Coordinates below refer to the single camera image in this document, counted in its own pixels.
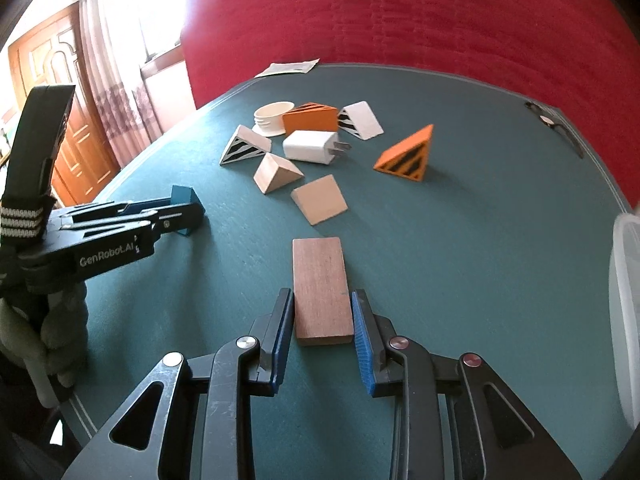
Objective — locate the white black striped wedge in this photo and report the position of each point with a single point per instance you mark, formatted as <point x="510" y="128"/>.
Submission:
<point x="244" y="143"/>

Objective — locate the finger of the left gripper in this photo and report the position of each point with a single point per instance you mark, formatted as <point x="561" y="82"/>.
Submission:
<point x="114" y="212"/>
<point x="164" y="217"/>

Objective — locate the orange block striped top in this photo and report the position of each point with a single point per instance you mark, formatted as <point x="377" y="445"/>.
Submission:
<point x="311" y="116"/>

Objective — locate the plain wooden wedge block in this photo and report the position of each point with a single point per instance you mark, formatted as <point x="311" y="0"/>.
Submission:
<point x="319" y="200"/>

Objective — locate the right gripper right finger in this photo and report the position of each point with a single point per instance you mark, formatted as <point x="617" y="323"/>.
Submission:
<point x="378" y="372"/>

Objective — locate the white paper sheet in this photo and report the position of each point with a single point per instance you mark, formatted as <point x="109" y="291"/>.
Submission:
<point x="275" y="69"/>

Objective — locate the white wedge striped side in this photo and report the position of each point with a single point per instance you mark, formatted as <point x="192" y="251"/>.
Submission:
<point x="359" y="120"/>

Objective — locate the brown wooden rectangular block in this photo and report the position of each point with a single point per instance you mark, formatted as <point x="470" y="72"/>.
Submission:
<point x="323" y="314"/>

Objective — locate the grey gloved left hand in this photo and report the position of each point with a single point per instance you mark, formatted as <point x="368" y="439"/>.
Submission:
<point x="47" y="335"/>

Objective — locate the patterned sheer curtain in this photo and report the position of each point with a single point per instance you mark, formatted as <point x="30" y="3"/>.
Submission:
<point x="114" y="52"/>

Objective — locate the white threaded plastic cap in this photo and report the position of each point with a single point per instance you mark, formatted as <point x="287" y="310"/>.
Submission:
<point x="268" y="119"/>

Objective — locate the blue wedge block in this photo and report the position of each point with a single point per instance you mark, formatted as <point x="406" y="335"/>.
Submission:
<point x="186" y="199"/>

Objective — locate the orange black striped wedge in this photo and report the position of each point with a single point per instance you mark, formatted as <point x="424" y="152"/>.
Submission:
<point x="408" y="158"/>

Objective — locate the clear plastic bowl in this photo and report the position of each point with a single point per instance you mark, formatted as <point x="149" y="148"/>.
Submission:
<point x="623" y="301"/>

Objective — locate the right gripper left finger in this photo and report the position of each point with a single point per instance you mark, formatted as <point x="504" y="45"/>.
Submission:
<point x="274" y="334"/>

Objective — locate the red quilted sofa back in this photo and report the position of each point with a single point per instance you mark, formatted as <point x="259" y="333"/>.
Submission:
<point x="578" y="55"/>

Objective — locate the white power adapter plug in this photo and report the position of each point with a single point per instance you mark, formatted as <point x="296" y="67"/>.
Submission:
<point x="315" y="146"/>

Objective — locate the light wooden wedge block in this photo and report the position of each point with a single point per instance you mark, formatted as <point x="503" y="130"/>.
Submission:
<point x="275" y="172"/>

